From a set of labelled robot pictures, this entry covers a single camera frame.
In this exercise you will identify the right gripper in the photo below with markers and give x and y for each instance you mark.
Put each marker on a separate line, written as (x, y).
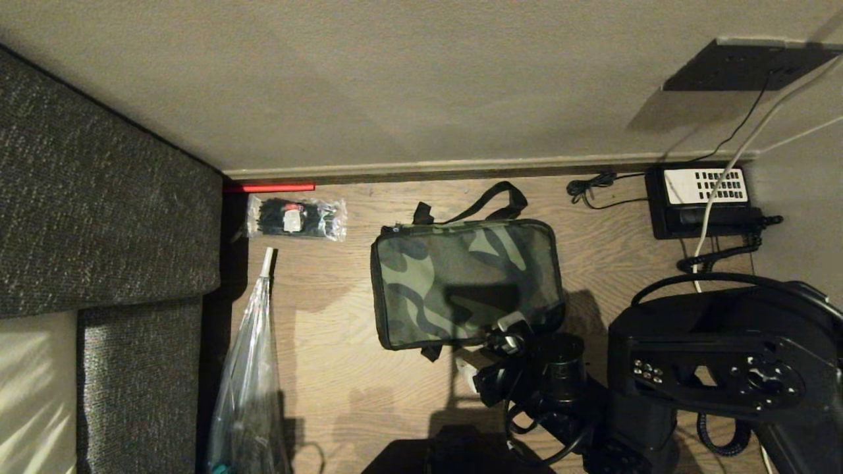
(504, 382)

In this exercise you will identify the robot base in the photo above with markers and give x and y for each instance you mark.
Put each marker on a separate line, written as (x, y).
(454, 457)

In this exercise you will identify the camouflage zip bag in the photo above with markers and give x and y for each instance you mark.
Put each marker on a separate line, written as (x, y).
(454, 276)

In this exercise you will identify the clear plastic bag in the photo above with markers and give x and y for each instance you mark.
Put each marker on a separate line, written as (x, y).
(253, 395)

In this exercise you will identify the skirting board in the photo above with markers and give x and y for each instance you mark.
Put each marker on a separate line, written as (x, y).
(461, 168)

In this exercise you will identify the red strip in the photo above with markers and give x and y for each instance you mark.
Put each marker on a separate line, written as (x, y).
(270, 187)

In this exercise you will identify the black box with white grille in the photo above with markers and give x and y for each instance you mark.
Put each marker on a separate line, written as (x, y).
(698, 204)

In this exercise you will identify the grey fabric sofa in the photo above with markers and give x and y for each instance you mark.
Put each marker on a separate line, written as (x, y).
(99, 197)

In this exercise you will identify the black wall plate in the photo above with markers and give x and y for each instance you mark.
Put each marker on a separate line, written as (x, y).
(744, 66)

